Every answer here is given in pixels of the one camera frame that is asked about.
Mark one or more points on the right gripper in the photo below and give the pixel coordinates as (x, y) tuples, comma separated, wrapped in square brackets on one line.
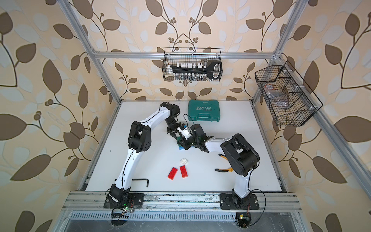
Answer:
[(185, 144)]

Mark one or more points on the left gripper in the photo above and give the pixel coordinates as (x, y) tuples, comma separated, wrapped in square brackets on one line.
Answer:
[(173, 134)]

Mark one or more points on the red lego brick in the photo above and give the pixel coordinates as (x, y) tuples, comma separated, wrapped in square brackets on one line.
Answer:
[(172, 173), (183, 172)]

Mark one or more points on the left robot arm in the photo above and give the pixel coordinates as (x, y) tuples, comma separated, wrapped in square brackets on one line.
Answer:
[(139, 141)]

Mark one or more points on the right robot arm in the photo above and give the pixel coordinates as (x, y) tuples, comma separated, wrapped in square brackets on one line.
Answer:
[(241, 156)]

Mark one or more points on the white square lego brick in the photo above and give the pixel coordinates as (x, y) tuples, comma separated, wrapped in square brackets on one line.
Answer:
[(184, 161)]

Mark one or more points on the green plastic tool case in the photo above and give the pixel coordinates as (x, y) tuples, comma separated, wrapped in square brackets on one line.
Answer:
[(203, 110)]

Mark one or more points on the yellow black pliers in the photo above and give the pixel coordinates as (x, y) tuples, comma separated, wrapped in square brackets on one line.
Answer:
[(224, 169)]

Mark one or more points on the socket bit set holder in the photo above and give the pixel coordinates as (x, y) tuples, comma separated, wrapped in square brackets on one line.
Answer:
[(211, 70)]

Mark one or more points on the plastic bag in basket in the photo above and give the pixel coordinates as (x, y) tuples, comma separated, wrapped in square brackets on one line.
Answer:
[(278, 99)]

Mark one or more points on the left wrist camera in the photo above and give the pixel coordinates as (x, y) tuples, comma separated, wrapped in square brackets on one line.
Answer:
[(184, 131)]

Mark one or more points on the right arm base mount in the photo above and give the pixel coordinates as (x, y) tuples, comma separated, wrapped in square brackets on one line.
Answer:
[(231, 201)]

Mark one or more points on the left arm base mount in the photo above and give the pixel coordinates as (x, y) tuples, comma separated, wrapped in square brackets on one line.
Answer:
[(133, 200)]

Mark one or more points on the black wire basket rear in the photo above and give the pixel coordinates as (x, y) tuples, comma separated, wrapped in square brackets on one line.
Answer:
[(189, 55)]

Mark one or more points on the aluminium rail front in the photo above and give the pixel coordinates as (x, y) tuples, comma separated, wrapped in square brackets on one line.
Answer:
[(186, 201)]

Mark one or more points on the black wire basket side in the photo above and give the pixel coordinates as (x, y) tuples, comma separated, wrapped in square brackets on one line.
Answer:
[(289, 97)]

